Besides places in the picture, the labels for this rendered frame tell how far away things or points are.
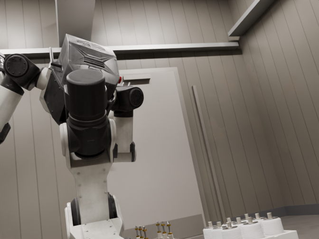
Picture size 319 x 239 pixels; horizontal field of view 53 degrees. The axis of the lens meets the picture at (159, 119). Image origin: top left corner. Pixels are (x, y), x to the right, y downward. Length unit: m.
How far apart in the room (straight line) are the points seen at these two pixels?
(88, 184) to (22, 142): 2.76
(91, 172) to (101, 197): 0.11
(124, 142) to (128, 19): 3.31
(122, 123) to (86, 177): 0.39
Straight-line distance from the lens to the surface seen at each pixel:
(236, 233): 1.66
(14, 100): 1.36
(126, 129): 1.46
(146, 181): 3.82
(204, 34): 4.87
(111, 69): 1.24
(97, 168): 1.14
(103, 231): 1.10
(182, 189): 3.93
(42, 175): 3.79
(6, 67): 1.32
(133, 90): 1.40
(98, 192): 1.19
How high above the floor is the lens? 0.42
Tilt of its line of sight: 15 degrees up
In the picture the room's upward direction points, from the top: 11 degrees counter-clockwise
